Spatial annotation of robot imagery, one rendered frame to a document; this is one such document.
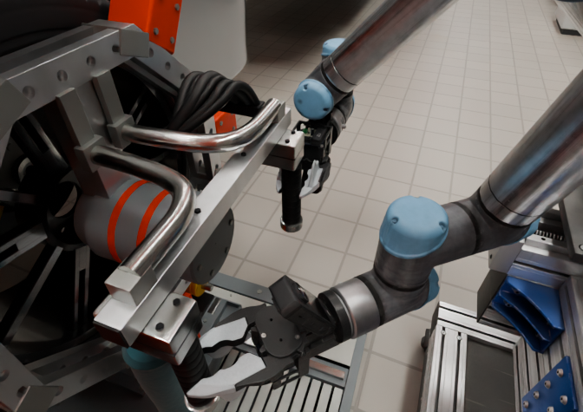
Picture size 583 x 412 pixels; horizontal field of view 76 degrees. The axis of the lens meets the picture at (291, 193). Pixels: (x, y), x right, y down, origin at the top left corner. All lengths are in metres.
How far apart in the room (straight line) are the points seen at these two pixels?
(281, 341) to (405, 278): 0.18
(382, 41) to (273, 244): 1.22
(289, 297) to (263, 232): 1.35
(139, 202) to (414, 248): 0.38
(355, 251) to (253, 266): 0.45
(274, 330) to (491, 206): 0.31
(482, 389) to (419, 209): 0.84
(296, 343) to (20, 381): 0.34
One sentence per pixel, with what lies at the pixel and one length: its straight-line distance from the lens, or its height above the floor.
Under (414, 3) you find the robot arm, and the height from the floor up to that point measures 1.13.
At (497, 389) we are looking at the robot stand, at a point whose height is 0.21.
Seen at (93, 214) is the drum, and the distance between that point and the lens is 0.61.
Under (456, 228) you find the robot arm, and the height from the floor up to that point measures 0.94.
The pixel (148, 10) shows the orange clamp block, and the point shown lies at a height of 1.13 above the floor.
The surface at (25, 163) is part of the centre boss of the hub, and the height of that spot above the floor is 0.87.
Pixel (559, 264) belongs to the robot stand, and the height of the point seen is 0.74.
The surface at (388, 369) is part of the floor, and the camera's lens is 1.43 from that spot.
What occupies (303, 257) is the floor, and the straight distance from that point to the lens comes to 1.65.
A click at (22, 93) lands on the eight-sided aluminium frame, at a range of 0.48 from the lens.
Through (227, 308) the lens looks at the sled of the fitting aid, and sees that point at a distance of 1.35.
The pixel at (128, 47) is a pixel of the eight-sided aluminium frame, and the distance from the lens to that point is 0.58.
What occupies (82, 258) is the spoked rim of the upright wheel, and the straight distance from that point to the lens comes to 0.75.
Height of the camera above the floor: 1.27
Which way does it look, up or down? 41 degrees down
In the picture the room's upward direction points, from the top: straight up
